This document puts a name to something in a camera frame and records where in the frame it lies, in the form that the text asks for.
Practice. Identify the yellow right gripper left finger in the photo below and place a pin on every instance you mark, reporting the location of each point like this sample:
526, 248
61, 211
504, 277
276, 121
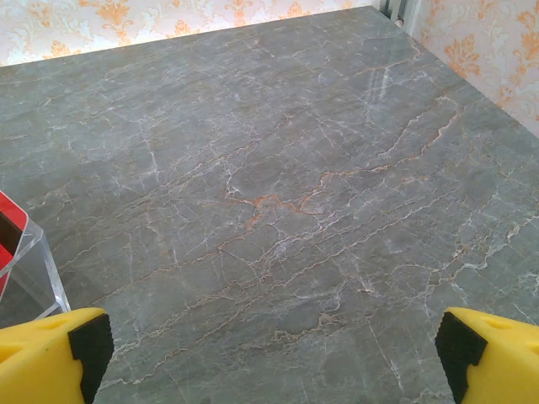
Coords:
38, 362

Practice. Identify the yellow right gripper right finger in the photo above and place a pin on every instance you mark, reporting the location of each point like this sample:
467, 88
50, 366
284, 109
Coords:
501, 362

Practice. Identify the red card with black stripe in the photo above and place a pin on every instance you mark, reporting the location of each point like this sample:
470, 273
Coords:
10, 202

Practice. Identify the clear acrylic box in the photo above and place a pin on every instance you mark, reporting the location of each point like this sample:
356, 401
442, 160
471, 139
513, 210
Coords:
38, 269

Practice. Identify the aluminium frame post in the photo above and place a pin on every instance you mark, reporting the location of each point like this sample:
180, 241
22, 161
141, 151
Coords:
393, 8

